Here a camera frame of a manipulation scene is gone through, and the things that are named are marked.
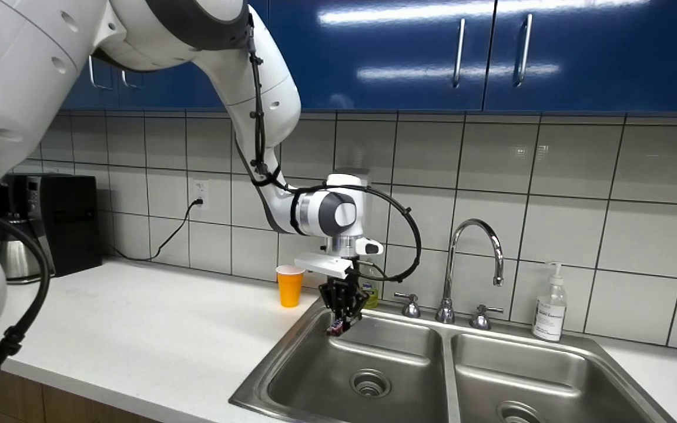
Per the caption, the chrome gooseneck faucet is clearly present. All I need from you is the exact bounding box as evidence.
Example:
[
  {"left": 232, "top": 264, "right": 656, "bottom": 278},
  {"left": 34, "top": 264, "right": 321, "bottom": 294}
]
[{"left": 431, "top": 215, "right": 507, "bottom": 326}]

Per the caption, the chrome faucet handle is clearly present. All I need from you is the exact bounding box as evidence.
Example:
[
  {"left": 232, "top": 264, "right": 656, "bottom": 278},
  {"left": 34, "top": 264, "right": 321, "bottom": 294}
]
[
  {"left": 464, "top": 303, "right": 505, "bottom": 332},
  {"left": 394, "top": 292, "right": 424, "bottom": 319}
]

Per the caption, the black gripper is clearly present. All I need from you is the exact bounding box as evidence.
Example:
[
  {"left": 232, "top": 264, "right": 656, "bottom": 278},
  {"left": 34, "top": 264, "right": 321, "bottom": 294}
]
[{"left": 316, "top": 272, "right": 368, "bottom": 335}]

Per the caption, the coffee maker with steel carafe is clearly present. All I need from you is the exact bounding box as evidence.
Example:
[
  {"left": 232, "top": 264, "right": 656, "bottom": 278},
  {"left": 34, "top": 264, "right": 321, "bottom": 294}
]
[{"left": 0, "top": 171, "right": 44, "bottom": 283}]

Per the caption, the stainless steel double sink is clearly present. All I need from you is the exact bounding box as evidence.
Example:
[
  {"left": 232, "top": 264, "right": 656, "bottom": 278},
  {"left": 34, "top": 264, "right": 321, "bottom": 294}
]
[{"left": 227, "top": 301, "right": 677, "bottom": 423}]

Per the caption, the blue cabinet door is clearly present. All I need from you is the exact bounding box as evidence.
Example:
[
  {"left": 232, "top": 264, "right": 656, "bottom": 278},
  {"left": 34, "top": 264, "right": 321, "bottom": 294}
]
[
  {"left": 482, "top": 0, "right": 677, "bottom": 120},
  {"left": 245, "top": 0, "right": 498, "bottom": 118},
  {"left": 60, "top": 64, "right": 111, "bottom": 113},
  {"left": 105, "top": 58, "right": 227, "bottom": 114}
]

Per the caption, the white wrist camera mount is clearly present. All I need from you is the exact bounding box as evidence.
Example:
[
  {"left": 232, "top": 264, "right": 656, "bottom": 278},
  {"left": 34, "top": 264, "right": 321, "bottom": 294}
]
[{"left": 294, "top": 251, "right": 357, "bottom": 281}]

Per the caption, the white wall power outlet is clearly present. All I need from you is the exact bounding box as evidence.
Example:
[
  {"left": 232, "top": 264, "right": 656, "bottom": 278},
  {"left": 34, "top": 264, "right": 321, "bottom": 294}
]
[{"left": 185, "top": 179, "right": 209, "bottom": 211}]

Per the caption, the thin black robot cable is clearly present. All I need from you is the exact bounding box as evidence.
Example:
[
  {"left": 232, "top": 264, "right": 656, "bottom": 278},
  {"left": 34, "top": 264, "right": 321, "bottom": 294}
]
[{"left": 241, "top": 27, "right": 422, "bottom": 283}]

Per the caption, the clear pump soap bottle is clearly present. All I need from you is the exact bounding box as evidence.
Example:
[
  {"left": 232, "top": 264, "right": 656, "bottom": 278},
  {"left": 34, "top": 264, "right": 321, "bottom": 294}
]
[{"left": 530, "top": 260, "right": 568, "bottom": 342}]

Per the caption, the black box appliance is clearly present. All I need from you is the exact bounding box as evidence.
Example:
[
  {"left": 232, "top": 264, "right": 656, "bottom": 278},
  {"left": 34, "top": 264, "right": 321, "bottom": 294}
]
[{"left": 37, "top": 171, "right": 107, "bottom": 278}]

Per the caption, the thick black robot hose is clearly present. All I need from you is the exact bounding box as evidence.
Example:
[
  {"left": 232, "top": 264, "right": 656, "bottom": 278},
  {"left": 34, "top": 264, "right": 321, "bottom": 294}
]
[{"left": 0, "top": 198, "right": 55, "bottom": 419}]

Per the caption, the wooden counter base cabinet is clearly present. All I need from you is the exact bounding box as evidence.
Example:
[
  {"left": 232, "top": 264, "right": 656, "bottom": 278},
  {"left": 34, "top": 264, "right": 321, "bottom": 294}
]
[{"left": 0, "top": 369, "right": 162, "bottom": 423}]

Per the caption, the orange plastic cup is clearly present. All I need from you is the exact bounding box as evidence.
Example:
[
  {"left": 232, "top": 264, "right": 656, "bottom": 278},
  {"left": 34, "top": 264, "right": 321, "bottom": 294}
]
[{"left": 273, "top": 264, "right": 307, "bottom": 309}]

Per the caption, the black power cord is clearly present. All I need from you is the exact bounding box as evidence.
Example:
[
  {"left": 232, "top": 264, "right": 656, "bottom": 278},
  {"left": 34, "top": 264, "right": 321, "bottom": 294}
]
[{"left": 111, "top": 198, "right": 203, "bottom": 265}]

